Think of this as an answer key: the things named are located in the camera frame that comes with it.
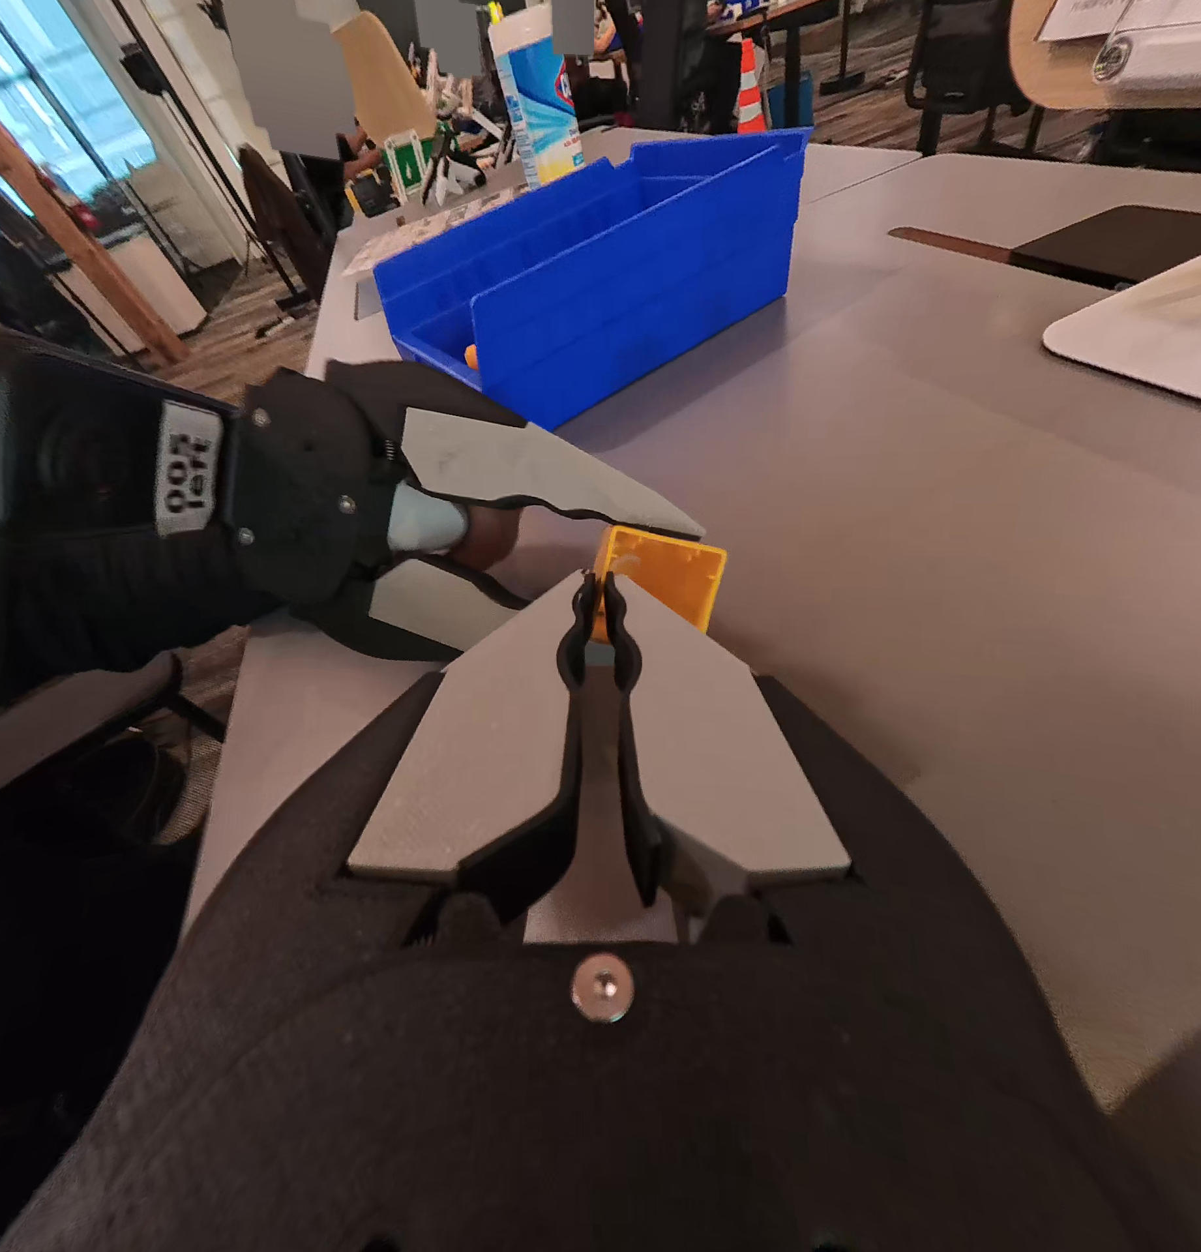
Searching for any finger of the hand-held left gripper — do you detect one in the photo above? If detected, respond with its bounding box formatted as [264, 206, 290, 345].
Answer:
[391, 406, 708, 550]
[363, 555, 537, 663]

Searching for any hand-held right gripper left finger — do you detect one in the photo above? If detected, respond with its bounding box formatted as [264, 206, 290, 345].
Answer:
[347, 573, 598, 894]

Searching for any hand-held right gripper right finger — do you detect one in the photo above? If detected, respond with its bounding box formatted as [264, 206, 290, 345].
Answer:
[596, 573, 855, 914]

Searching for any yellow mega block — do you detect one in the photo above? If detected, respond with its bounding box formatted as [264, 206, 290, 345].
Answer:
[592, 524, 732, 645]

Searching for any blue plastic bin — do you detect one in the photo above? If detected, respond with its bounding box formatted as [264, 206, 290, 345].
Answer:
[377, 128, 813, 434]

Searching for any printed paper sheet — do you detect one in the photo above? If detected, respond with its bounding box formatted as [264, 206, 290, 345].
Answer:
[347, 187, 537, 278]

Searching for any blue white wipes canister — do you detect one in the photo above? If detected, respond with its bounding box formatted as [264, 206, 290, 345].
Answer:
[488, 0, 585, 190]

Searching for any orange traffic cone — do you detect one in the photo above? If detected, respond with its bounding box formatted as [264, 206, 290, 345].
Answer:
[733, 40, 771, 137]

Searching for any wooden document stand white base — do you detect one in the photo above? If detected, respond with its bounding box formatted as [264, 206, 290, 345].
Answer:
[1007, 0, 1201, 413]

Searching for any laminated instruction sheet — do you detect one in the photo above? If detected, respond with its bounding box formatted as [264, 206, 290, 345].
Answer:
[1041, 0, 1201, 51]

